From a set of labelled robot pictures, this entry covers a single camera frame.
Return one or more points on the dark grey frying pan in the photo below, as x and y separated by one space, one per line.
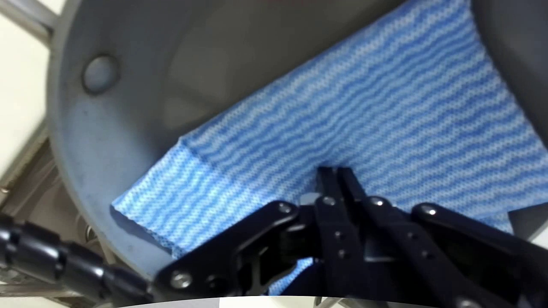
172 68

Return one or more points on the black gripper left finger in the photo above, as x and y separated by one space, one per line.
274 239

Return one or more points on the white gas stove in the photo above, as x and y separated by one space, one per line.
18 102

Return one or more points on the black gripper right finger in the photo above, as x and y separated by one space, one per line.
434 249

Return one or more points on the blue striped towel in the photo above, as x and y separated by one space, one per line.
370 113

